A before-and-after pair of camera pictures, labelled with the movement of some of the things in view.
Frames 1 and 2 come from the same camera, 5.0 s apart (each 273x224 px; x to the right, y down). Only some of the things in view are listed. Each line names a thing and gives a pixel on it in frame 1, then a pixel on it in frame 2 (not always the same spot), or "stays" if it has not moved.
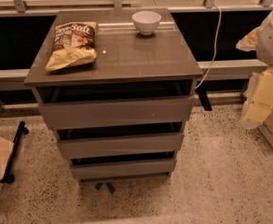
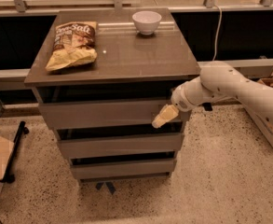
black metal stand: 8,178 stays
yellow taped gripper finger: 249,43 → 185,97
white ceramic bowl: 146,21 stays
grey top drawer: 116,112 stays
